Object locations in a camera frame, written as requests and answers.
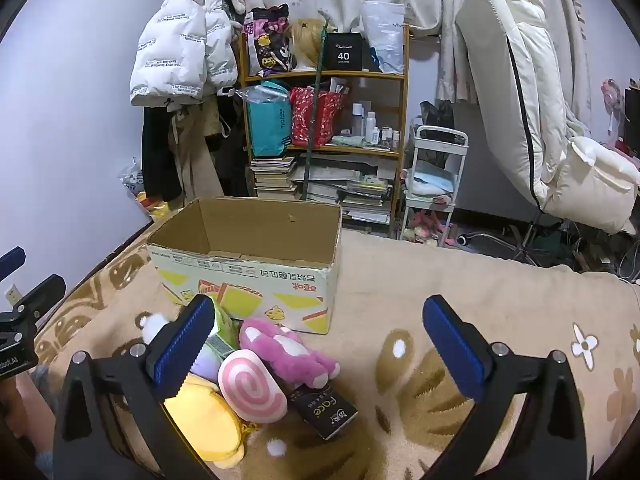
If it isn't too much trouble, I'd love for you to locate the blue white cloth bundle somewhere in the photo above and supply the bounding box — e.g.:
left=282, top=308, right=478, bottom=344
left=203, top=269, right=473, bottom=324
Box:
left=406, top=162, right=457, bottom=197

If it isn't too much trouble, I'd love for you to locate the stack of books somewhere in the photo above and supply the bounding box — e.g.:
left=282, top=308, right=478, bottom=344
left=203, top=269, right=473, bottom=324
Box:
left=249, top=155, right=299, bottom=200

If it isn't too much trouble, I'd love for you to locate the row of cosmetic bottles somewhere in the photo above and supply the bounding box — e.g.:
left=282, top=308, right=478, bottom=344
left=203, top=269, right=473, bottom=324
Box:
left=350, top=102, right=402, bottom=144

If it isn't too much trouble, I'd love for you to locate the beige hanging coat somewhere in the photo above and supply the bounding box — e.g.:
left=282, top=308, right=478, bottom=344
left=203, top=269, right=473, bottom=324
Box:
left=167, top=104, right=227, bottom=202

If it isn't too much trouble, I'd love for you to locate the clear plastic bag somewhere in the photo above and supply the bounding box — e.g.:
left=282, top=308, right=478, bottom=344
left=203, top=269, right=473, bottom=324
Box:
left=234, top=84, right=291, bottom=107

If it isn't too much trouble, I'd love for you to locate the yellow plush toy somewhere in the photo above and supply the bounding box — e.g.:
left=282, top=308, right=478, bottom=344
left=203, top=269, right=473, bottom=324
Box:
left=164, top=373, right=247, bottom=470

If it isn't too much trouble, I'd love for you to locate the black monitor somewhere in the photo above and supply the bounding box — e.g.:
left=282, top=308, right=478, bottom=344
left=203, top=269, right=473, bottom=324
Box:
left=622, top=87, right=640, bottom=147

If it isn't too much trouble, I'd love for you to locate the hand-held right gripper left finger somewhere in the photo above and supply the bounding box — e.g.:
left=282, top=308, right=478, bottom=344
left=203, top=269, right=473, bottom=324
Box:
left=52, top=294, right=217, bottom=480

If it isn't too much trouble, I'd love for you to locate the beige printed blanket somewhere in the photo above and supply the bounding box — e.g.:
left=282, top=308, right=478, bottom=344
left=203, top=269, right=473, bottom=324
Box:
left=30, top=220, right=640, bottom=480

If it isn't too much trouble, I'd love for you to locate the person's left forearm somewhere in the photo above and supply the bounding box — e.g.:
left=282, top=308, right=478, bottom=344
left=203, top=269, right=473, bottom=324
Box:
left=9, top=365, right=59, bottom=480

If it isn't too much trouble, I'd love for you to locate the green tissue packet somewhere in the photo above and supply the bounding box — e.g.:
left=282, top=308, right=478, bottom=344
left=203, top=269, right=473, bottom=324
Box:
left=202, top=304, right=240, bottom=362

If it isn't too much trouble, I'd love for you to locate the small black carton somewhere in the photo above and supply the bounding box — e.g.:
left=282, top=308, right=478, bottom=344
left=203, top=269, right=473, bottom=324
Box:
left=289, top=383, right=360, bottom=442

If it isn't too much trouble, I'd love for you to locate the dark bag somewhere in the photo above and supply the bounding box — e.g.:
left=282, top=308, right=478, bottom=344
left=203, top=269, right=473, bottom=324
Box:
left=419, top=100, right=469, bottom=132

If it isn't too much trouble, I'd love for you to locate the pink plush toy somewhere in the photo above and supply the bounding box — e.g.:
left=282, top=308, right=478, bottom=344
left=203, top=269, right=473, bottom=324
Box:
left=239, top=317, right=341, bottom=389

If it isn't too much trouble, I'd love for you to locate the white trolley cart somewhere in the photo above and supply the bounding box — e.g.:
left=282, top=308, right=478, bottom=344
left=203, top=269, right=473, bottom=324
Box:
left=398, top=125, right=470, bottom=244

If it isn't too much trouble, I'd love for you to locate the blonde wig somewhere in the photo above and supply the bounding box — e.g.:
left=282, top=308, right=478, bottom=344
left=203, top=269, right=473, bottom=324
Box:
left=284, top=18, right=329, bottom=72

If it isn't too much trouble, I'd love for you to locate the plastic bag of toys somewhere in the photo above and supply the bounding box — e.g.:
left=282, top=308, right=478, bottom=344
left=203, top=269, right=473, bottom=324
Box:
left=119, top=159, right=172, bottom=222

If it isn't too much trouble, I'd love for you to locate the wooden shelf unit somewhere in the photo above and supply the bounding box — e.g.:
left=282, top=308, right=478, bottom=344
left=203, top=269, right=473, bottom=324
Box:
left=239, top=22, right=410, bottom=237

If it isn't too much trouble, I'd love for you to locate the pink toys heap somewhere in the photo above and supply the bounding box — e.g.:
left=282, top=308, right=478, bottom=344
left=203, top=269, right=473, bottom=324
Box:
left=404, top=209, right=454, bottom=247

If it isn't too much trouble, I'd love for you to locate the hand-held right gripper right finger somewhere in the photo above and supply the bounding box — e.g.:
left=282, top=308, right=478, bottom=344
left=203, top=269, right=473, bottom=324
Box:
left=422, top=295, right=588, bottom=480

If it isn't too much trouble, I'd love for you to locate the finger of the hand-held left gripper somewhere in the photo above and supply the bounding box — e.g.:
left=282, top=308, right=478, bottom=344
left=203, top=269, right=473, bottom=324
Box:
left=0, top=246, right=27, bottom=282
left=11, top=274, right=67, bottom=322

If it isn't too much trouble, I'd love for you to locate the cream reclining chair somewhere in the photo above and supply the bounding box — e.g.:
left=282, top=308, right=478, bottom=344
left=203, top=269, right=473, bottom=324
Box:
left=454, top=0, right=640, bottom=267

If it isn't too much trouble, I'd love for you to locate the green pole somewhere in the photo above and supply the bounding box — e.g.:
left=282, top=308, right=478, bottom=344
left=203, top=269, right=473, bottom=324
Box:
left=299, top=22, right=329, bottom=202

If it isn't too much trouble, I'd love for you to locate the black hanging garment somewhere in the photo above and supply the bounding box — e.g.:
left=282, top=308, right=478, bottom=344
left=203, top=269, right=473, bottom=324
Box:
left=141, top=92, right=184, bottom=204

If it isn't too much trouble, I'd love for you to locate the white puffer jacket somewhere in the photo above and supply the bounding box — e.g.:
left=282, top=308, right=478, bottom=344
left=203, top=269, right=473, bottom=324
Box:
left=129, top=0, right=240, bottom=108

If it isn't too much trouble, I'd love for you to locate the dark hanging jacket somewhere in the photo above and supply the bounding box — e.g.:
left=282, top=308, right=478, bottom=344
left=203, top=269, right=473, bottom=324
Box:
left=215, top=92, right=252, bottom=197

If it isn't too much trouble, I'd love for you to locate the white plastic bag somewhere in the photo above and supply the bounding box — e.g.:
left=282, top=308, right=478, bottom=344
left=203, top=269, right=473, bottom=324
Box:
left=360, top=0, right=406, bottom=75

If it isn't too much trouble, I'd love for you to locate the pink swirl plush cushion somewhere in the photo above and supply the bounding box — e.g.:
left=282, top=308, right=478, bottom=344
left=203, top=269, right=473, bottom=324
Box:
left=217, top=350, right=290, bottom=425

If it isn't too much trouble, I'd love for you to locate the black box with white print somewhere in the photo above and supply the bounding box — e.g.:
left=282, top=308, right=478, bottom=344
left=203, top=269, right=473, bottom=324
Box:
left=320, top=32, right=365, bottom=72

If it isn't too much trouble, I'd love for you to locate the teal shopping bag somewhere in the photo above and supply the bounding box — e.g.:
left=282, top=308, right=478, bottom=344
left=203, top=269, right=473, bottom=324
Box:
left=246, top=86, right=294, bottom=158

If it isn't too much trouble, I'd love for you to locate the black pink printed tote bag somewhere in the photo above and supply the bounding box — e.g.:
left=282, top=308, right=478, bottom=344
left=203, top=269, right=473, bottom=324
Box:
left=247, top=4, right=293, bottom=77

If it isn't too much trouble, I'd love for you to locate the pile of books and papers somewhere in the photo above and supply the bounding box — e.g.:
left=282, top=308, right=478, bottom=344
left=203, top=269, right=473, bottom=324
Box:
left=302, top=160, right=394, bottom=224

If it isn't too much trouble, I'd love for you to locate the red patterned gift bag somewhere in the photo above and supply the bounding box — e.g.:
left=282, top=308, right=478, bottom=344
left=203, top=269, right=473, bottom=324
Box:
left=288, top=86, right=346, bottom=147

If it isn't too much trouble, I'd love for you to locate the printed cardboard box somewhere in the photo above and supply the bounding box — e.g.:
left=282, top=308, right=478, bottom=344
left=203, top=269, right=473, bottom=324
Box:
left=146, top=197, right=344, bottom=336

